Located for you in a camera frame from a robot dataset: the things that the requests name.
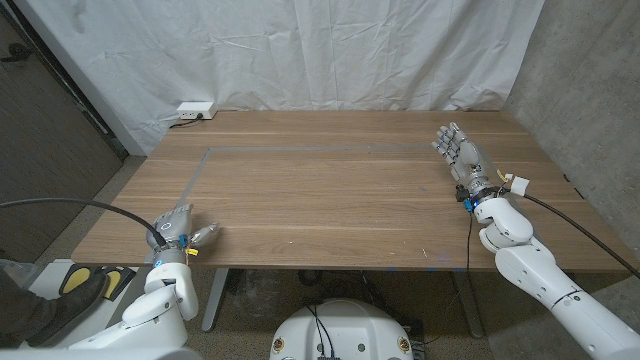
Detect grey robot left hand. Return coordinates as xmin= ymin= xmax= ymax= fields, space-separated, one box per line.
xmin=144 ymin=203 xmax=221 ymax=254

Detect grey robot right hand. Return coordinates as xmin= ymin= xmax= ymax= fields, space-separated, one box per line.
xmin=431 ymin=122 xmax=496 ymax=199

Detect grey table leg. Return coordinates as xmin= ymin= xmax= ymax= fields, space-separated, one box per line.
xmin=201 ymin=268 xmax=230 ymax=333
xmin=452 ymin=271 xmax=485 ymax=340

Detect black yellow foot pedal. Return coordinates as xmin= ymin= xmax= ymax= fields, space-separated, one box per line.
xmin=58 ymin=264 xmax=137 ymax=302

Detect white power strip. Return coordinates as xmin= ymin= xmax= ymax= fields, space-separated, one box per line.
xmin=176 ymin=101 xmax=218 ymax=121

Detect white floor board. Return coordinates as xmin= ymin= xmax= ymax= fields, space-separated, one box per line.
xmin=27 ymin=258 xmax=151 ymax=349

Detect white robot head housing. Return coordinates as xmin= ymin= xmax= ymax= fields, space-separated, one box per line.
xmin=0 ymin=346 xmax=204 ymax=360

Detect clear plastic box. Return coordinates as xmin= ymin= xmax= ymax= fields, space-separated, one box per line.
xmin=0 ymin=258 xmax=31 ymax=281

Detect dark trouser leg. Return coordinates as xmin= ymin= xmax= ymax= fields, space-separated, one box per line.
xmin=0 ymin=269 xmax=59 ymax=349

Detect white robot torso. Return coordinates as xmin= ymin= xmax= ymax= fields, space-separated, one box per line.
xmin=269 ymin=298 xmax=415 ymax=360

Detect white wrinkled backdrop sheet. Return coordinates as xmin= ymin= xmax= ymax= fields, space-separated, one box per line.
xmin=14 ymin=0 xmax=546 ymax=156

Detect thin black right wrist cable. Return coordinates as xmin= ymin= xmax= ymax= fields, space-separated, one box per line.
xmin=424 ymin=209 xmax=475 ymax=346

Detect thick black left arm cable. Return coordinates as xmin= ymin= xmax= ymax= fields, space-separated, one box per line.
xmin=0 ymin=197 xmax=169 ymax=249

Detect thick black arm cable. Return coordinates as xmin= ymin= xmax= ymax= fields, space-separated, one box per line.
xmin=497 ymin=173 xmax=640 ymax=280
xmin=0 ymin=197 xmax=169 ymax=249

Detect black power cord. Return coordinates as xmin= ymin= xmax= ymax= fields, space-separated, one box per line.
xmin=168 ymin=113 xmax=205 ymax=130

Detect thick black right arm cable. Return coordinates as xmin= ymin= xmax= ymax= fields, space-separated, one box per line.
xmin=497 ymin=173 xmax=640 ymax=280

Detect thin black torso cable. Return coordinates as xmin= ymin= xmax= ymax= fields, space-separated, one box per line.
xmin=305 ymin=303 xmax=326 ymax=359

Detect tangled black floor cables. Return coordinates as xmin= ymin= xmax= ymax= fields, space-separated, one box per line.
xmin=297 ymin=269 xmax=401 ymax=311

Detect thin blue torso cable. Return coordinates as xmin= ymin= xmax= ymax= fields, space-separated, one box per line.
xmin=315 ymin=312 xmax=336 ymax=359

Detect black door handle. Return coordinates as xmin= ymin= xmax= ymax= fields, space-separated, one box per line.
xmin=0 ymin=42 xmax=32 ymax=64

